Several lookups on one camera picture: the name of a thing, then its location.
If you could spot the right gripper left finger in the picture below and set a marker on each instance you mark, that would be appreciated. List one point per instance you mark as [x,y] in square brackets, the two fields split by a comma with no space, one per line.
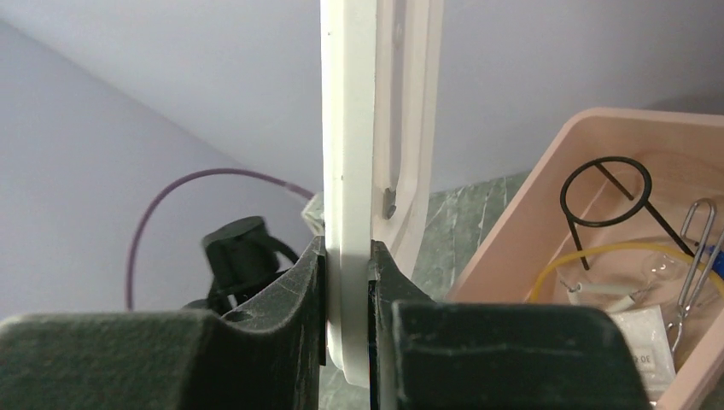
[265,354]

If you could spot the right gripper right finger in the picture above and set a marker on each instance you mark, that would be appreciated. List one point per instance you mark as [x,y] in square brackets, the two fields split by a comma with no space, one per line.
[426,354]

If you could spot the white paper packet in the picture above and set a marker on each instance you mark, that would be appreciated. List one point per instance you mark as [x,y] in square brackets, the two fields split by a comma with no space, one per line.
[646,336]

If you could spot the metal crucible tongs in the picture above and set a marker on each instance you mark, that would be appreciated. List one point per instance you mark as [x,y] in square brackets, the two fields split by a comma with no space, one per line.
[699,268]

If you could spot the black iron ring stand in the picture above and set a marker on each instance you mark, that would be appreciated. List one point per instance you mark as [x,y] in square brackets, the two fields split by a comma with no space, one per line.
[613,195]

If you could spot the white plastic tray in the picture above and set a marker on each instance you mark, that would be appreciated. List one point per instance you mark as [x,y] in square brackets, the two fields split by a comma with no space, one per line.
[379,75]

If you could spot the blue plastic clip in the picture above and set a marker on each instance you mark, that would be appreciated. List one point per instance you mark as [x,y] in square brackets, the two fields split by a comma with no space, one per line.
[717,266]

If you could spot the clear graduated cylinder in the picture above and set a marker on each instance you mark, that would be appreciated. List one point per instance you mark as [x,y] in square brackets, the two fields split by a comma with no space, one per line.
[661,274]

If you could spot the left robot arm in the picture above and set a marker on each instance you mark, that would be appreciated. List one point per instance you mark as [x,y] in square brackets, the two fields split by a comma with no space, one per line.
[243,259]

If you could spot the pink plastic bin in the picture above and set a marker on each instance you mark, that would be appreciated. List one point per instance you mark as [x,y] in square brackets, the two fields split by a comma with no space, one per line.
[683,152]

